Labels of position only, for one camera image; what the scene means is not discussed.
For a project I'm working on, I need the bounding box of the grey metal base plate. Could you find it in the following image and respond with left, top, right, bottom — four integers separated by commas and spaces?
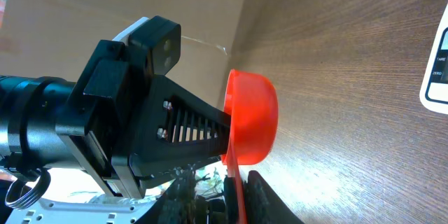
4, 198, 154, 224

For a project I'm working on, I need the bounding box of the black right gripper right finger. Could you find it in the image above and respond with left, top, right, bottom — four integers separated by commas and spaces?
244, 170, 304, 224

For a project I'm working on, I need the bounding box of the orange measuring scoop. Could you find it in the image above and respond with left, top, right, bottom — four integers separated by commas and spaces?
222, 69, 279, 223

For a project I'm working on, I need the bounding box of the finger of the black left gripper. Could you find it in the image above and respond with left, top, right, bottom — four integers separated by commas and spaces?
136, 157, 228, 224
132, 75, 230, 179

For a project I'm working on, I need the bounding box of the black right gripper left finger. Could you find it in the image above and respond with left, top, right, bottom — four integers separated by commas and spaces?
153, 167, 235, 224

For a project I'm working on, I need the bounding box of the white digital kitchen scale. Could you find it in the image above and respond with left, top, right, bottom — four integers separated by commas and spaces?
419, 7, 447, 115

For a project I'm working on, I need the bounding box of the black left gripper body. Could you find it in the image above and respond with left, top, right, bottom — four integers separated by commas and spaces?
56, 40, 161, 199

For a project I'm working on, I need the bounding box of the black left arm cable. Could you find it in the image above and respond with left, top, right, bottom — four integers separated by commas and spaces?
3, 169, 52, 210

